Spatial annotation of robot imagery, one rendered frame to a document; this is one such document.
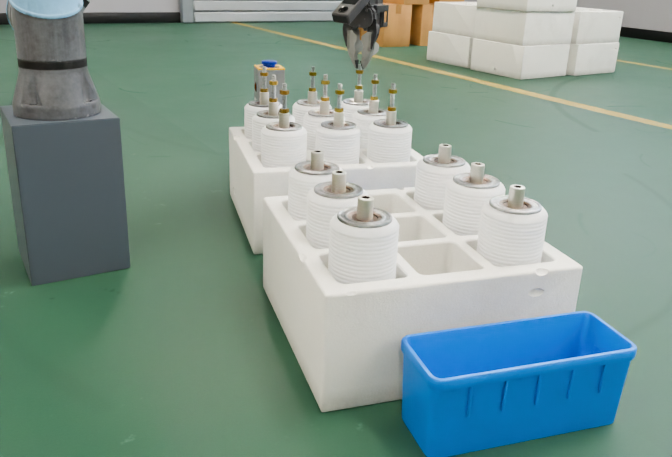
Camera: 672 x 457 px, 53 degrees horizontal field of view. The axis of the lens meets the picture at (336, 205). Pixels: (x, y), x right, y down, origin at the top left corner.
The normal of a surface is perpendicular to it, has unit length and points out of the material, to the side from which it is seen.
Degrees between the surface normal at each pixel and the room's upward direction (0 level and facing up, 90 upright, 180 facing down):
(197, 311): 0
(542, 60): 90
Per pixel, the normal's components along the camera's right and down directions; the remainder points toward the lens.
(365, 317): 0.30, 0.33
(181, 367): 0.04, -0.94
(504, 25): -0.85, 0.15
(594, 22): 0.54, 0.30
